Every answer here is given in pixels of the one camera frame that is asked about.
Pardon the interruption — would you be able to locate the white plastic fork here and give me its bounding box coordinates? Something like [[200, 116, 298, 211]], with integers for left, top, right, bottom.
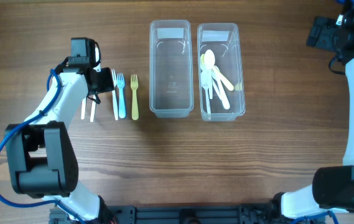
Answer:
[[80, 98, 86, 120], [111, 69, 119, 120], [90, 96, 96, 123]]

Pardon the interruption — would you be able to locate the light blue plastic fork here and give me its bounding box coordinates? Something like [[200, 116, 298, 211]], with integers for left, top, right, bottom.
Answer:
[[117, 73, 126, 119]]

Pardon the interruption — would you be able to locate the yellow plastic fork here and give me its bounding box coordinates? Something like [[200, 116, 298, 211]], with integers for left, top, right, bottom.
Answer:
[[131, 74, 139, 120]]

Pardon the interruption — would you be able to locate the translucent white plastic spoon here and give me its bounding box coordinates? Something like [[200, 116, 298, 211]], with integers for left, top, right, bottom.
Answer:
[[203, 49, 215, 100]]

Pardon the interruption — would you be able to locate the yellow plastic spoon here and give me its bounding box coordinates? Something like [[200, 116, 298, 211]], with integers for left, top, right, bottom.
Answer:
[[200, 54, 235, 91]]

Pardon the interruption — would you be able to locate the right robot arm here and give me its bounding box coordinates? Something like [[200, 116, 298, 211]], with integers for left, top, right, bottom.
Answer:
[[267, 0, 354, 223]]

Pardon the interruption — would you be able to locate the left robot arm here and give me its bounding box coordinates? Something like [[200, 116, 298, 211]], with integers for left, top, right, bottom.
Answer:
[[0, 37, 115, 223]]

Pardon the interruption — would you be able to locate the left clear plastic container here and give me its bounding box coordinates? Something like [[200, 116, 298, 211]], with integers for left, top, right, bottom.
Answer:
[[149, 20, 193, 118]]

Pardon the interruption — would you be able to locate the clear plastic container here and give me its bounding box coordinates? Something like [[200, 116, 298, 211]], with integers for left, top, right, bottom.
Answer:
[[149, 20, 193, 118], [197, 23, 246, 121]]

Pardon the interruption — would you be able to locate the right clear plastic container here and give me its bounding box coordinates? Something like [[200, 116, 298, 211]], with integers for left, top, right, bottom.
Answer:
[[197, 23, 246, 121]]

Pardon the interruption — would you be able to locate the left blue cable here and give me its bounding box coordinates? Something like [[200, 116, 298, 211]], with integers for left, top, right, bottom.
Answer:
[[0, 68, 87, 224]]

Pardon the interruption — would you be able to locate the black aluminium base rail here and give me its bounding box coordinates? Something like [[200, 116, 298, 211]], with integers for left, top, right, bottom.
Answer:
[[49, 203, 277, 224]]

